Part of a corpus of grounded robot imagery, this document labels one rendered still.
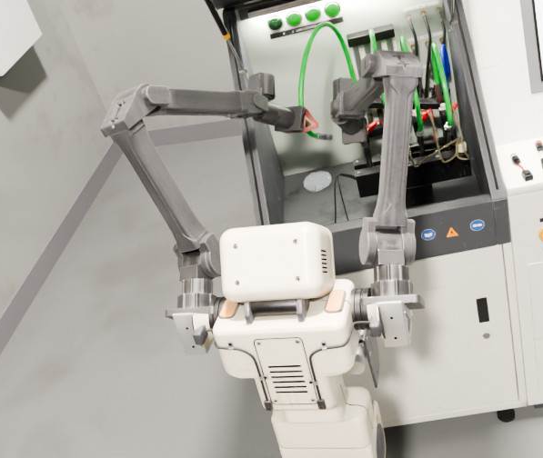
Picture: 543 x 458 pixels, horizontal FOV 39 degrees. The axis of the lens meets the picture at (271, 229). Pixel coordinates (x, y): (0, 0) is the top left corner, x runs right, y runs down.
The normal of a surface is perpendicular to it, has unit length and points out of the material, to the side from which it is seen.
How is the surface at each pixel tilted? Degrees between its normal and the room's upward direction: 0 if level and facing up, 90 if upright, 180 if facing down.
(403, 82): 66
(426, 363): 90
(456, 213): 90
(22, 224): 90
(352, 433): 82
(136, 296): 0
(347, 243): 90
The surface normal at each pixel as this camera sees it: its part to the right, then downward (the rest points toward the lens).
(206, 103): 0.79, -0.11
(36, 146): 0.95, -0.08
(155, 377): -0.25, -0.78
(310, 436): -0.22, 0.50
